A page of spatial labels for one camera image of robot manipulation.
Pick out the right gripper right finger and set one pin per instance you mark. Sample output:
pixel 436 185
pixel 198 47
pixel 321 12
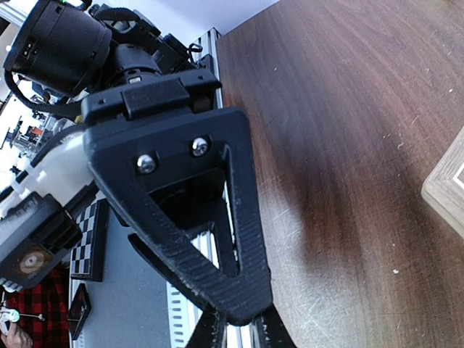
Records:
pixel 269 330

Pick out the wooden chess board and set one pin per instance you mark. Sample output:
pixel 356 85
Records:
pixel 443 188

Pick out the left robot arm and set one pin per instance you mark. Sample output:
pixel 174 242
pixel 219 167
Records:
pixel 78 54

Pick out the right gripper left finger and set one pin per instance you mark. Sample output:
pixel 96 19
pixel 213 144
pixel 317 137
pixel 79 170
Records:
pixel 210 331

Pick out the small checkered calibration board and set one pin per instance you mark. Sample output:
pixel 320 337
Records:
pixel 87 258

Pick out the front aluminium rail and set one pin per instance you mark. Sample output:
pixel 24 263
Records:
pixel 182 314

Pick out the person in red plaid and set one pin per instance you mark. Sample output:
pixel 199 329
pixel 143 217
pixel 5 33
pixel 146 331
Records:
pixel 43 310

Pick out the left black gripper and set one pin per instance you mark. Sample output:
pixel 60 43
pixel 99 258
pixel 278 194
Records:
pixel 171 177

